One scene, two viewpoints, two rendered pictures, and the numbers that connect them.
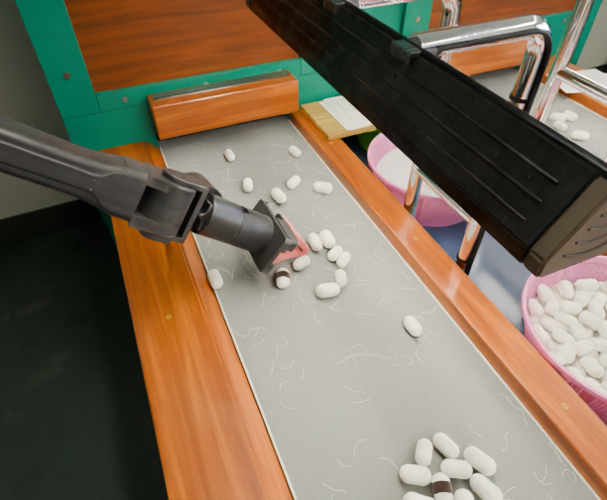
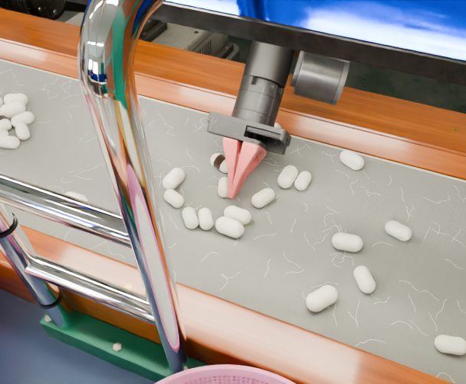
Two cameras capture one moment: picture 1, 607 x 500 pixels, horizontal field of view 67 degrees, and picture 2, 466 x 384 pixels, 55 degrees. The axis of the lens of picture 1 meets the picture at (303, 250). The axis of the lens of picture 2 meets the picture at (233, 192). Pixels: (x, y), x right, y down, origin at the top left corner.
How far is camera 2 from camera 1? 0.84 m
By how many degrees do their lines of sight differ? 78
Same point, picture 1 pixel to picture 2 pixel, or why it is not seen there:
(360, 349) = not seen: hidden behind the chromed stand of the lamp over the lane
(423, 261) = (99, 259)
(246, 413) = (145, 81)
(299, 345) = (157, 137)
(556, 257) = not seen: outside the picture
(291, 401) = not seen: hidden behind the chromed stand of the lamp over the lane
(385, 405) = (65, 144)
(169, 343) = (230, 73)
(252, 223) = (242, 88)
